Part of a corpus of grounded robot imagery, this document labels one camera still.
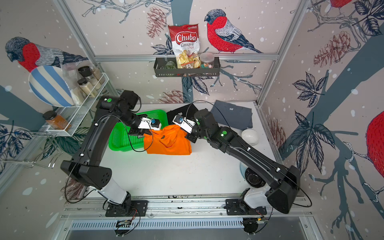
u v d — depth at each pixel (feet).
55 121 2.01
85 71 2.58
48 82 2.17
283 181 1.29
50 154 2.24
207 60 2.69
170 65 3.00
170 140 2.37
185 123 1.88
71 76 2.33
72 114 2.44
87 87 2.51
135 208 2.37
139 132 2.01
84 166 1.37
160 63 3.01
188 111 3.90
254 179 2.67
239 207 2.15
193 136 2.05
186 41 2.62
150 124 1.97
